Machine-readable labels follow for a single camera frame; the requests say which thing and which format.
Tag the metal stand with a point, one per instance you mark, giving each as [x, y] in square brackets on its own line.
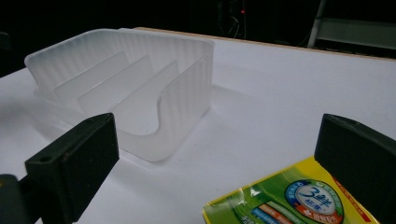
[351, 31]

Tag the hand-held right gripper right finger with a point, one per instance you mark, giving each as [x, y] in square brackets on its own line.
[358, 158]

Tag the translucent plastic divided storage box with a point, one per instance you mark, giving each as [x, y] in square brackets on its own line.
[130, 84]

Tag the green and yellow snack packet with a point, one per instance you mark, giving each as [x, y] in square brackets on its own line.
[289, 199]

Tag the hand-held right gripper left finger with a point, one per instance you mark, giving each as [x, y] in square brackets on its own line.
[77, 161]

